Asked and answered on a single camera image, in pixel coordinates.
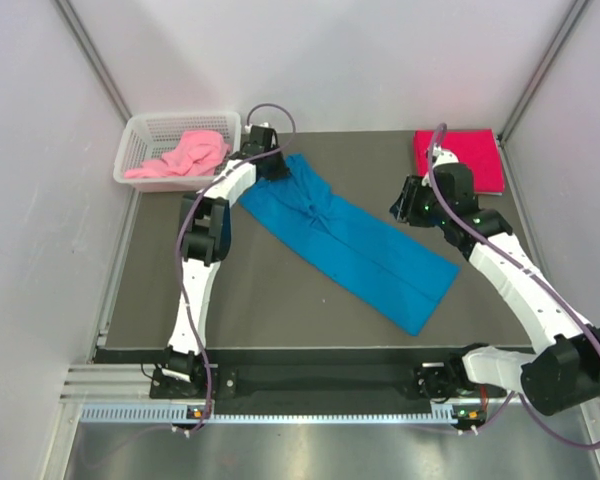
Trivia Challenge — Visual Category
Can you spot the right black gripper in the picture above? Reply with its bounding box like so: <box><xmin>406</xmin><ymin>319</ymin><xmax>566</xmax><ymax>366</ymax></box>
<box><xmin>389</xmin><ymin>175</ymin><xmax>450</xmax><ymax>228</ymax></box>

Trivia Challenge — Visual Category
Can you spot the blue t shirt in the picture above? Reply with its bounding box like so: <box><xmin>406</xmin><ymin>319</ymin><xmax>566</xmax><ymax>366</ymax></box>
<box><xmin>240</xmin><ymin>154</ymin><xmax>459</xmax><ymax>336</ymax></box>

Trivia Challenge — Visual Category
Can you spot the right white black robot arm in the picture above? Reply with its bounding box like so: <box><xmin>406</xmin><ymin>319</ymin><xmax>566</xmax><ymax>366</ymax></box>
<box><xmin>390</xmin><ymin>163</ymin><xmax>600</xmax><ymax>416</ymax></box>

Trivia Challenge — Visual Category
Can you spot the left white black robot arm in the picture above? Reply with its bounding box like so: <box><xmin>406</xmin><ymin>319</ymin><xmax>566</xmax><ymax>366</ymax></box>
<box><xmin>150</xmin><ymin>124</ymin><xmax>289</xmax><ymax>400</ymax></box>

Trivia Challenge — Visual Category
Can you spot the pink t shirt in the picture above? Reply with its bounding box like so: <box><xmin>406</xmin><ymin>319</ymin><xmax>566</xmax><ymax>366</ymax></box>
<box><xmin>124</xmin><ymin>130</ymin><xmax>230</xmax><ymax>179</ymax></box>

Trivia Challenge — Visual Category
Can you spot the folded red t shirt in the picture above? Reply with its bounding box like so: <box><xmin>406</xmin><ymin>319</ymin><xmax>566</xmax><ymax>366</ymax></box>
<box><xmin>442</xmin><ymin>129</ymin><xmax>505</xmax><ymax>195</ymax></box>

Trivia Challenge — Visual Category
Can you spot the white plastic basket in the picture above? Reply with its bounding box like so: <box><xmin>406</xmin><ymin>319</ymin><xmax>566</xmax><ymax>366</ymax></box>
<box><xmin>113</xmin><ymin>111</ymin><xmax>242</xmax><ymax>193</ymax></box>

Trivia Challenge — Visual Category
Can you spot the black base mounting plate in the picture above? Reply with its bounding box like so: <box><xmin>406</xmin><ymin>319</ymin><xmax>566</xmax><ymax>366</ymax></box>
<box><xmin>149</xmin><ymin>348</ymin><xmax>474</xmax><ymax>416</ymax></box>

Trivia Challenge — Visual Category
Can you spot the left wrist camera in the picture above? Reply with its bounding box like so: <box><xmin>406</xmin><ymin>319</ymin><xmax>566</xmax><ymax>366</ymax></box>
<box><xmin>243</xmin><ymin>122</ymin><xmax>272</xmax><ymax>135</ymax></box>

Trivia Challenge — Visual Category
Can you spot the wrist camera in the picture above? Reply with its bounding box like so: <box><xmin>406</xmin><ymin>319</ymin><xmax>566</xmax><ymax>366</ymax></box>
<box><xmin>243</xmin><ymin>122</ymin><xmax>272</xmax><ymax>135</ymax></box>
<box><xmin>428</xmin><ymin>146</ymin><xmax>459</xmax><ymax>168</ymax></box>

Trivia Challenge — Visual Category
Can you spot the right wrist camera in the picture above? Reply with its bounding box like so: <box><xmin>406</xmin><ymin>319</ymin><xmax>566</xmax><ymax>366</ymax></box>
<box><xmin>428</xmin><ymin>146</ymin><xmax>459</xmax><ymax>168</ymax></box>

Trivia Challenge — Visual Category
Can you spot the slotted grey cable duct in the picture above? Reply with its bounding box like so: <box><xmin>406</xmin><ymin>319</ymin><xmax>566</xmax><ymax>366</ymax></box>
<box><xmin>80</xmin><ymin>404</ymin><xmax>484</xmax><ymax>426</ymax></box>

